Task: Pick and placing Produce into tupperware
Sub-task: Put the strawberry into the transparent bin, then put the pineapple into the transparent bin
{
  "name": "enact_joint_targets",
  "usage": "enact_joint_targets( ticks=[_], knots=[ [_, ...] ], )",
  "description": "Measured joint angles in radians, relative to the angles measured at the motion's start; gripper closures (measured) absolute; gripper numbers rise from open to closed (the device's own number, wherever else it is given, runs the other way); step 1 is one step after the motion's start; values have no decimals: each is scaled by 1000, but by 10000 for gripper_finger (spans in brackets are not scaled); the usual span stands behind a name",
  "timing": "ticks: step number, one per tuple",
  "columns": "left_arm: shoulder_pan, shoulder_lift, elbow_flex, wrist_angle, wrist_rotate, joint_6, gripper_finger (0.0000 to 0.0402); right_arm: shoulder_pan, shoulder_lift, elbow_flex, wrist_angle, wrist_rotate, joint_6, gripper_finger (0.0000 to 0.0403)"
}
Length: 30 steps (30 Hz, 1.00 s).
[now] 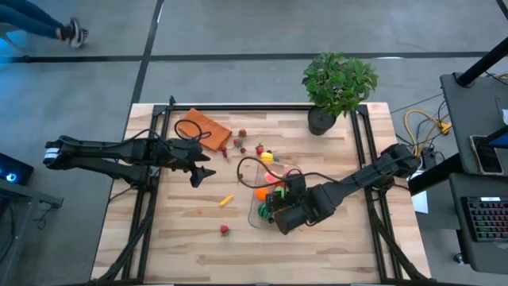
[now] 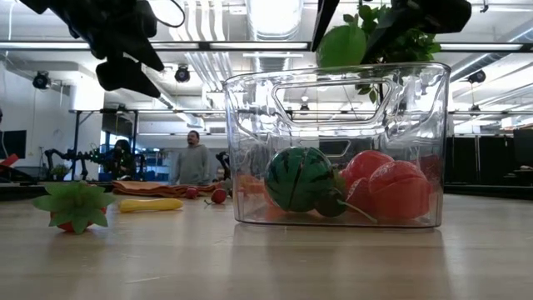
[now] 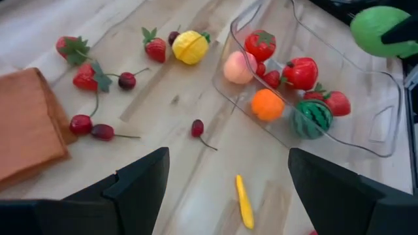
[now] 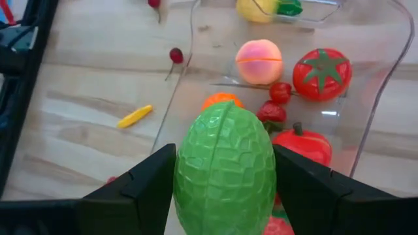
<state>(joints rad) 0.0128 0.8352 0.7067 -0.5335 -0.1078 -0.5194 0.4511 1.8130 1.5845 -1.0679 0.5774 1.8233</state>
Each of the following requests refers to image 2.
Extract red toy bell pepper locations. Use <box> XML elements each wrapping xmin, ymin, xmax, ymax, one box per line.
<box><xmin>344</xmin><ymin>177</ymin><xmax>376</xmax><ymax>214</ymax></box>

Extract dark green small toy fruit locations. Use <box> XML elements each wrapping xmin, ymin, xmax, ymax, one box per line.
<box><xmin>314</xmin><ymin>187</ymin><xmax>378</xmax><ymax>224</ymax></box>

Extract orange folded cloth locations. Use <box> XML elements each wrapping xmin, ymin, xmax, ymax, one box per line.
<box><xmin>111</xmin><ymin>179</ymin><xmax>220</xmax><ymax>199</ymax></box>

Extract green toy watermelon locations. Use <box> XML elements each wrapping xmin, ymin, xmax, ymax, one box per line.
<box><xmin>263</xmin><ymin>145</ymin><xmax>336</xmax><ymax>213</ymax></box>

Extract black wall monitor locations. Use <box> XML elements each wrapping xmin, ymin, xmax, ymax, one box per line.
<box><xmin>0</xmin><ymin>129</ymin><xmax>27</xmax><ymax>159</ymax></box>

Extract person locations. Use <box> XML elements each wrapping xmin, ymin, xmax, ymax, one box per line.
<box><xmin>170</xmin><ymin>129</ymin><xmax>212</xmax><ymax>187</ymax></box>
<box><xmin>103</xmin><ymin>139</ymin><xmax>138</xmax><ymax>181</ymax></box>

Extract leafy toy strawberry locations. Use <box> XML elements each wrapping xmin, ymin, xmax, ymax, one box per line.
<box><xmin>31</xmin><ymin>179</ymin><xmax>117</xmax><ymax>236</ymax></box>

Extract black background cabinets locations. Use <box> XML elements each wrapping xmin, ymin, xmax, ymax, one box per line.
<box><xmin>445</xmin><ymin>128</ymin><xmax>533</xmax><ymax>187</ymax></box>

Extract small yellow toy banana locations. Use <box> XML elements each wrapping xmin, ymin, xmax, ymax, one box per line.
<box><xmin>117</xmin><ymin>197</ymin><xmax>185</xmax><ymax>214</ymax></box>

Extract background black frame table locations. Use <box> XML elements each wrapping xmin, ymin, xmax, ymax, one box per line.
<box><xmin>68</xmin><ymin>107</ymin><xmax>228</xmax><ymax>181</ymax></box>

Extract green toy apple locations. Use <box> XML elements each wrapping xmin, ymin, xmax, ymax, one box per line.
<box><xmin>315</xmin><ymin>23</ymin><xmax>369</xmax><ymax>70</ymax></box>

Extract clear plastic container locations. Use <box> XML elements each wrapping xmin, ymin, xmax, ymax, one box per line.
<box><xmin>222</xmin><ymin>62</ymin><xmax>452</xmax><ymax>230</ymax></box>

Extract red toy tomato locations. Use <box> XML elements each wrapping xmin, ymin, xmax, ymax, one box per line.
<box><xmin>367</xmin><ymin>159</ymin><xmax>433</xmax><ymax>221</ymax></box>

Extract silver ceiling air duct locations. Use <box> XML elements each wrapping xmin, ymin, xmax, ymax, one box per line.
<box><xmin>245</xmin><ymin>0</ymin><xmax>305</xmax><ymax>74</ymax></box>

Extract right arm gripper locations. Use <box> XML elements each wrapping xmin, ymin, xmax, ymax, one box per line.
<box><xmin>310</xmin><ymin>0</ymin><xmax>474</xmax><ymax>66</ymax></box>

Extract orange toy fruit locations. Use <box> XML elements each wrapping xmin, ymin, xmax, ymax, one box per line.
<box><xmin>237</xmin><ymin>173</ymin><xmax>274</xmax><ymax>208</ymax></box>

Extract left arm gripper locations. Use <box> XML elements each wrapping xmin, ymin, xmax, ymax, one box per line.
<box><xmin>18</xmin><ymin>0</ymin><xmax>166</xmax><ymax>99</ymax></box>

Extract black ceiling spotlight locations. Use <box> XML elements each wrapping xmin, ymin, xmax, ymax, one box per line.
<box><xmin>32</xmin><ymin>70</ymin><xmax>51</xmax><ymax>90</ymax></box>
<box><xmin>173</xmin><ymin>64</ymin><xmax>192</xmax><ymax>83</ymax></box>
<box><xmin>466</xmin><ymin>69</ymin><xmax>487</xmax><ymax>85</ymax></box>

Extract green leafy plant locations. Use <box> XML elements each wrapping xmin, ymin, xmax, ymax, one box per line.
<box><xmin>343</xmin><ymin>0</ymin><xmax>442</xmax><ymax>105</ymax></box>

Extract dark red toy cherry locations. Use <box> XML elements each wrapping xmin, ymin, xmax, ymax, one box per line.
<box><xmin>202</xmin><ymin>187</ymin><xmax>229</xmax><ymax>206</ymax></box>

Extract red and black device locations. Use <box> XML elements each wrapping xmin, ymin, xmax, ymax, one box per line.
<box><xmin>0</xmin><ymin>152</ymin><xmax>37</xmax><ymax>184</ymax></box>

